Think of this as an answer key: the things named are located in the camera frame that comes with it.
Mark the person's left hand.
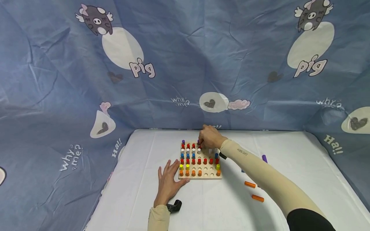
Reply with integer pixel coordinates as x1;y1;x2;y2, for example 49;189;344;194
154;159;190;207

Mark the person's right forearm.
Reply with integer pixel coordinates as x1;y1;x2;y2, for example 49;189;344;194
220;139;336;231

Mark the person's left forearm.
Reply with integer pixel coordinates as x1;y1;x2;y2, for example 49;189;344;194
147;204;171;231

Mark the wooden peg board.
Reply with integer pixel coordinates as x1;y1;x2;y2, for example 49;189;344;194
178;141;223;180

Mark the person's right hand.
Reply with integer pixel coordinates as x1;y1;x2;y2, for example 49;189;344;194
198;124;229;150

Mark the group of coloured pegs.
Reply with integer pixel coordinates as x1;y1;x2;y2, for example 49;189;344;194
179;140;222;177

